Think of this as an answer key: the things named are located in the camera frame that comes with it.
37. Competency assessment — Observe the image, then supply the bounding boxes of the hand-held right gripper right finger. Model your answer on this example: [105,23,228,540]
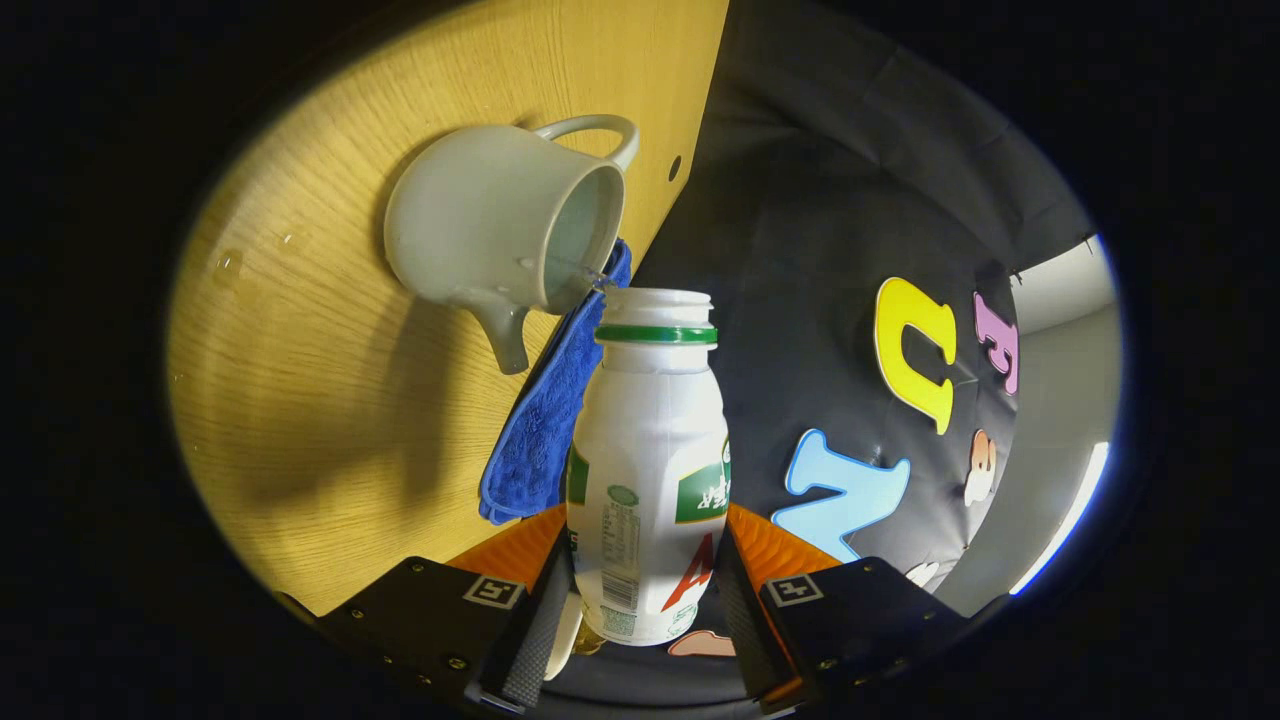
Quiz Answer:
[715,503,969,713]

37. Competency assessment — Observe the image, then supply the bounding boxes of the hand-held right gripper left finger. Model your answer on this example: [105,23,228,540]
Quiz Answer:
[318,503,576,713]

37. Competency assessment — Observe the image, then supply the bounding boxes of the white plastic water bottle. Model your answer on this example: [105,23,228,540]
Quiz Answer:
[566,288,733,647]

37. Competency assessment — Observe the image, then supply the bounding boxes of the white ceramic teacup with spout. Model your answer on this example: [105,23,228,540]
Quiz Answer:
[384,114,640,376]

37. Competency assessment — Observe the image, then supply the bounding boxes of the blue folded towel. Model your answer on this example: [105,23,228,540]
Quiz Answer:
[478,238,634,526]

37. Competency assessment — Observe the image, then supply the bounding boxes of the black backdrop cloth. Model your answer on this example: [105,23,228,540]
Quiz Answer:
[545,0,1096,706]

